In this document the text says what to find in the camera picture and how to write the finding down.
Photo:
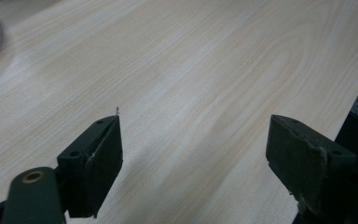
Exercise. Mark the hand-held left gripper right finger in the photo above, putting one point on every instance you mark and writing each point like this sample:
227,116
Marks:
304,161

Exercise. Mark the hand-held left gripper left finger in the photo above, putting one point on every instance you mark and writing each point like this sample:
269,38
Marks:
96,165

